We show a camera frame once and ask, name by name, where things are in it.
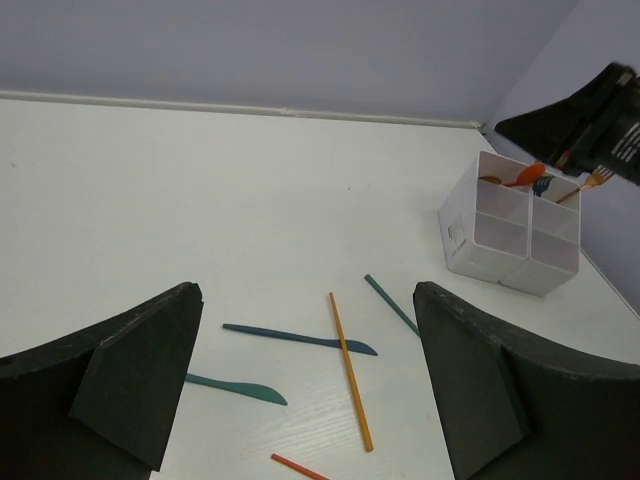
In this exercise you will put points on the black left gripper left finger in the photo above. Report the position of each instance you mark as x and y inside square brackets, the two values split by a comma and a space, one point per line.
[100, 403]

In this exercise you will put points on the orange plastic spoon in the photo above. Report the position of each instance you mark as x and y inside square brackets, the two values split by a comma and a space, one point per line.
[528, 175]

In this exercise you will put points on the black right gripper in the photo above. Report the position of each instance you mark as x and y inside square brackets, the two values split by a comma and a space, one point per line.
[597, 126]

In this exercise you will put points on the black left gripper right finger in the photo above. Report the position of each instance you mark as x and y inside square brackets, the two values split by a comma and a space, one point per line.
[515, 405]

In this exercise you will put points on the red-orange chopstick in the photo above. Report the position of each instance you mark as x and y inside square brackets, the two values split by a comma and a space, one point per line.
[298, 468]

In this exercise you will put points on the teal plastic knife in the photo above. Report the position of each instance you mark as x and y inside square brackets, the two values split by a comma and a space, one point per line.
[252, 390]

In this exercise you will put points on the white divided utensil container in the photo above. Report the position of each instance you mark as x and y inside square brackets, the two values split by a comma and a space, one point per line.
[509, 236]

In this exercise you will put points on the dark blue plastic knife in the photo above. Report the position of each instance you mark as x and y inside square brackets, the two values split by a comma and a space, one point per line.
[352, 345]

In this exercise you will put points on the copper fork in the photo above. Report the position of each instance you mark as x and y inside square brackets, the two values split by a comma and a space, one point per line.
[598, 177]

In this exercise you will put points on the blue plastic fork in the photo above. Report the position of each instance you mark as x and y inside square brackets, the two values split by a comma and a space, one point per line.
[541, 185]

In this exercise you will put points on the teal chopstick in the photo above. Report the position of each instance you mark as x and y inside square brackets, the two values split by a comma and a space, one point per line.
[391, 303]

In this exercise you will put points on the aluminium table edge rail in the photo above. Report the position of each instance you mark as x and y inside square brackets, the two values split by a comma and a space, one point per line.
[283, 112]

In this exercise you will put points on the yellow-orange chopstick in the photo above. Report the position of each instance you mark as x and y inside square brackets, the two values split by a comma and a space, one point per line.
[355, 393]

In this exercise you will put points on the gold metal spoon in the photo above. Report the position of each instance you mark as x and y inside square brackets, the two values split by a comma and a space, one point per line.
[491, 179]

